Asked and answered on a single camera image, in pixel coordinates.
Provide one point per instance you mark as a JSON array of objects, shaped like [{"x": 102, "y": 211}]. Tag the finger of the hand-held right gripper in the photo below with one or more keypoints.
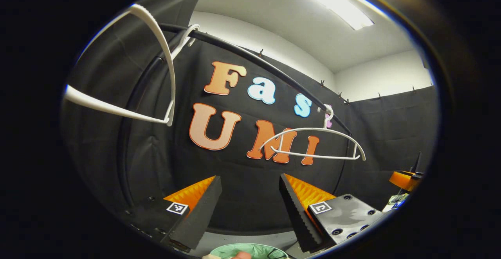
[{"x": 405, "y": 180}]

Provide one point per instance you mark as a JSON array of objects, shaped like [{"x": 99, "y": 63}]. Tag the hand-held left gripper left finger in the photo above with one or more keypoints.
[{"x": 195, "y": 216}]

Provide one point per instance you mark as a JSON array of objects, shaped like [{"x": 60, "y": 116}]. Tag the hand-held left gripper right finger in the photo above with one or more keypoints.
[{"x": 299, "y": 216}]

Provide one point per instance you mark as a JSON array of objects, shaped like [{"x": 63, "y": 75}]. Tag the green laundry hamper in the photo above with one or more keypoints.
[{"x": 258, "y": 251}]

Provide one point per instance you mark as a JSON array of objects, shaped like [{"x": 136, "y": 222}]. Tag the white plastic hanger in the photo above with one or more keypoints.
[
  {"x": 313, "y": 129},
  {"x": 171, "y": 75}
]

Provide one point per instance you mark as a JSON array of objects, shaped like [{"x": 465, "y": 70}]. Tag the black clothes rack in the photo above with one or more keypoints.
[{"x": 235, "y": 48}]

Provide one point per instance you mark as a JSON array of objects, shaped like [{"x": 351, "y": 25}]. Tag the round grey-green bowl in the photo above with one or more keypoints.
[{"x": 397, "y": 199}]

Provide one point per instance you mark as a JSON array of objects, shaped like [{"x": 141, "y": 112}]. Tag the black backdrop cloth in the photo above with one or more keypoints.
[{"x": 242, "y": 184}]

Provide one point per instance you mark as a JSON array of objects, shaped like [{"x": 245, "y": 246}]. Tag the ceiling light panel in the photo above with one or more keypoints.
[{"x": 336, "y": 2}]

